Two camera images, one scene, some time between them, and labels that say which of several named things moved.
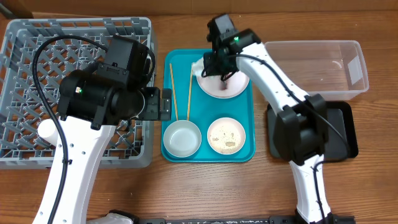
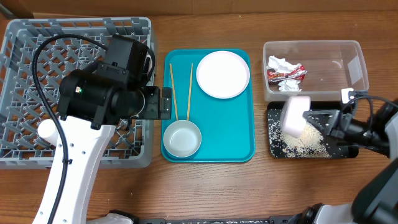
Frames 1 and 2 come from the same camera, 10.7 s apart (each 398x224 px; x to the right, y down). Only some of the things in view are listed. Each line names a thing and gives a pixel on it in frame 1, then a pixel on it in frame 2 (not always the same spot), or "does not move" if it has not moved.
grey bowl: [182, 139] does not move
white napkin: [198, 66] to [282, 66]
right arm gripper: [208, 70] to [336, 125]
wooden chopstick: [189, 96] does not move
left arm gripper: [152, 110] does not move
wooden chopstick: [175, 93] does not move
